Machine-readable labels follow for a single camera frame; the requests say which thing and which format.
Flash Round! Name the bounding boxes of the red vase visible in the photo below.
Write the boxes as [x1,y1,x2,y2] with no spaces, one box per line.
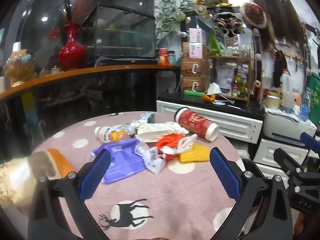
[58,24,87,72]

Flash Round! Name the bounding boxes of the floral box with orange side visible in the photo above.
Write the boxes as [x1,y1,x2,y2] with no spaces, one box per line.
[0,148,74,208]

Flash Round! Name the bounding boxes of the yellow foam net sleeve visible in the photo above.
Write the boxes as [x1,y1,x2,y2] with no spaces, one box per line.
[179,143,210,163]

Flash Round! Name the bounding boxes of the green leafy plant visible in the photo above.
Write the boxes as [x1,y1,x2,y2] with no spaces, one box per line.
[155,0,198,50]

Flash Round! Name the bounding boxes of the green bag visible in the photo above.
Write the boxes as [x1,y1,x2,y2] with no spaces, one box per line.
[306,72,320,125]

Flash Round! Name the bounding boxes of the orange mesh net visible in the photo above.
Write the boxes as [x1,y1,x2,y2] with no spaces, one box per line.
[155,134,185,148]

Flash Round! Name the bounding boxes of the clear glass jar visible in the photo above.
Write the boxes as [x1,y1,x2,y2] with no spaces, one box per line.
[237,45,250,58]

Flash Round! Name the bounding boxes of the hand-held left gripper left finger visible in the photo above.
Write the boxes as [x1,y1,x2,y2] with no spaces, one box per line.
[27,149,112,240]

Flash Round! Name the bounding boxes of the metal tongs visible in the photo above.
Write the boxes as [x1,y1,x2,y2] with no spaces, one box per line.
[215,95,235,105]

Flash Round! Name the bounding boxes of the brown hanging fabric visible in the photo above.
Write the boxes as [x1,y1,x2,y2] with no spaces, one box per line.
[252,0,308,50]

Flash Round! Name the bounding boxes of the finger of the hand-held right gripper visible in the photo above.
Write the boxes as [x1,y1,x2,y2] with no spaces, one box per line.
[299,132,320,155]
[273,148,304,178]

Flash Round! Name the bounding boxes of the long white drawer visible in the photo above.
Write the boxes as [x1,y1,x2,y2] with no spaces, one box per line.
[156,100,263,144]

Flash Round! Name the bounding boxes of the red tin can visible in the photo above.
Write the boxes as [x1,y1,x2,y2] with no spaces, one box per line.
[158,48,169,66]

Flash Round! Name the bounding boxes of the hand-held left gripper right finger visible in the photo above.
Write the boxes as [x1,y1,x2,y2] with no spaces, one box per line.
[209,147,293,240]

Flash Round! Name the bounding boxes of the white ornate ornament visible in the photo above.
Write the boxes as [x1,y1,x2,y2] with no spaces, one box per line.
[214,12,247,37]

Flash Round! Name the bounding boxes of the purple tissue packet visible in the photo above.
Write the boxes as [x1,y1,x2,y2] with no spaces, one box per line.
[91,139,147,183]

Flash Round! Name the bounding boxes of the brown box with pink label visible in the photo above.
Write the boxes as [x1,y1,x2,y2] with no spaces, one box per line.
[182,42,209,59]

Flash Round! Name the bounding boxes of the light blue packet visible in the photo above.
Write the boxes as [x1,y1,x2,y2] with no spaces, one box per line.
[139,112,156,123]

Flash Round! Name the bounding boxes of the plastic bottle with orange label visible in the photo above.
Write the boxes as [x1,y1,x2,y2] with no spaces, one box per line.
[94,125,130,143]

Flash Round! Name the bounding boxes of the red woven hat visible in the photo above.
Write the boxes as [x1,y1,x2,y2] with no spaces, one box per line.
[240,2,267,28]

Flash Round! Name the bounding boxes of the silver plastic wrapper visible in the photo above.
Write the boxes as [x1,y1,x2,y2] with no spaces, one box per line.
[122,121,138,138]

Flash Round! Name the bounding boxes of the red cylindrical canister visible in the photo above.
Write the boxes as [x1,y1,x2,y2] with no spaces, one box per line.
[174,107,220,142]

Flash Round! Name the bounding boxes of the green yellow toy figure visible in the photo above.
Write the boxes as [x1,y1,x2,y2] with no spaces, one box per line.
[235,76,247,95]

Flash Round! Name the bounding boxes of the wooden shelf rack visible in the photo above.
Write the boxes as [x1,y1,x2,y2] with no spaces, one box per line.
[209,55,252,107]

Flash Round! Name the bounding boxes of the water bottle with blue label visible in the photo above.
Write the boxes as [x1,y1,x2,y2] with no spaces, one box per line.
[299,87,312,122]

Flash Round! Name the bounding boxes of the glass display case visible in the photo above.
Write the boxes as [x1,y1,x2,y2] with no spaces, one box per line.
[86,2,157,60]

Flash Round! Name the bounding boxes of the white printer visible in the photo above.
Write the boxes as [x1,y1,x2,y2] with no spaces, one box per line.
[262,110,318,145]

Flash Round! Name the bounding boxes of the white paper wrapper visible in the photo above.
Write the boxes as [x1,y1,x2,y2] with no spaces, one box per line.
[136,122,190,143]

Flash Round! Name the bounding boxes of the curved wooden-top counter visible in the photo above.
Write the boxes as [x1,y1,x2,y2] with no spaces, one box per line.
[0,64,180,145]

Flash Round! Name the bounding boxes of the white red-printed plastic bag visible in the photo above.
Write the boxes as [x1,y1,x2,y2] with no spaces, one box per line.
[134,134,198,175]

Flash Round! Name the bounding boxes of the gold glass bowl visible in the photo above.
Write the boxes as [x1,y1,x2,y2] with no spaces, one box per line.
[4,54,35,85]

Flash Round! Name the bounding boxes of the printed paper sheet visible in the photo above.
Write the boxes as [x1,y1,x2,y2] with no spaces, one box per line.
[216,66,235,90]

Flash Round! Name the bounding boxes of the white plastic jug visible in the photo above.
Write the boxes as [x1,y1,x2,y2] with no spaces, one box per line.
[279,68,293,113]

